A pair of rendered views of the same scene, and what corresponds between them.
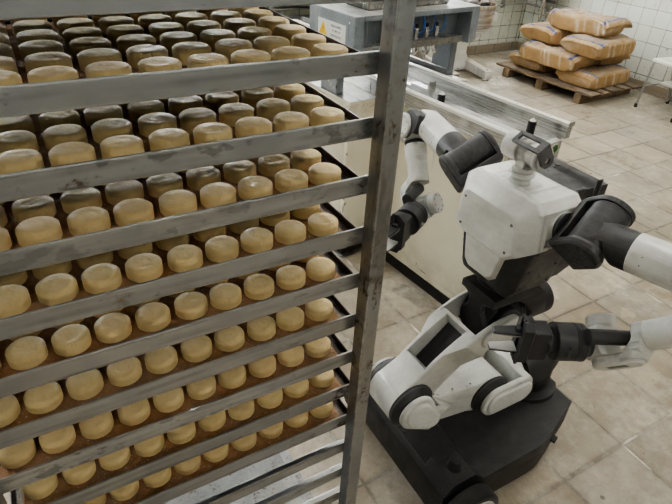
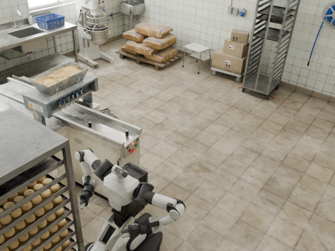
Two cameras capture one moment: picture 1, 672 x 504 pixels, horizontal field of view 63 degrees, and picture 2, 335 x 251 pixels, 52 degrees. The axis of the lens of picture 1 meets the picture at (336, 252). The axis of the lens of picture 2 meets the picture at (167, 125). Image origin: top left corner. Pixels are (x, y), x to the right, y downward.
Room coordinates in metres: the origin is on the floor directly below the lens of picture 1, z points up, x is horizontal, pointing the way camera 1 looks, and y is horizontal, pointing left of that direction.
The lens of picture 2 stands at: (-0.71, 0.01, 2.82)
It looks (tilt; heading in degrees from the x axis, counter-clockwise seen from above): 33 degrees down; 337
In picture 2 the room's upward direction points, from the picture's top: 3 degrees clockwise
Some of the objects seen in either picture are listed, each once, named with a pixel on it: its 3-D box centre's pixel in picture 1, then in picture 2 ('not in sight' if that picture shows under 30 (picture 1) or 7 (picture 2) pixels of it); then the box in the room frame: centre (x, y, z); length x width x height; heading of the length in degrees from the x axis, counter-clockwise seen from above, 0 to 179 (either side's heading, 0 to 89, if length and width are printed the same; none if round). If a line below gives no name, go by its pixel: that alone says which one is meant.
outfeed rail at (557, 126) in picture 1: (398, 64); (67, 102); (2.80, -0.26, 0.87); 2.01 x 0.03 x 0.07; 37
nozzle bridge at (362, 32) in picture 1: (393, 43); (64, 99); (2.63, -0.21, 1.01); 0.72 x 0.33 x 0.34; 127
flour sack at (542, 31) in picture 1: (557, 31); (141, 33); (5.99, -2.14, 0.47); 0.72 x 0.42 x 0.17; 122
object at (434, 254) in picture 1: (452, 197); (104, 158); (2.22, -0.52, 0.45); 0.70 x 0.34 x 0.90; 37
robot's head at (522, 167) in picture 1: (524, 154); (119, 172); (1.23, -0.44, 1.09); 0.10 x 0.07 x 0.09; 31
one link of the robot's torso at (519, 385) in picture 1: (488, 378); (130, 235); (1.28, -0.53, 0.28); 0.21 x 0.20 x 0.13; 121
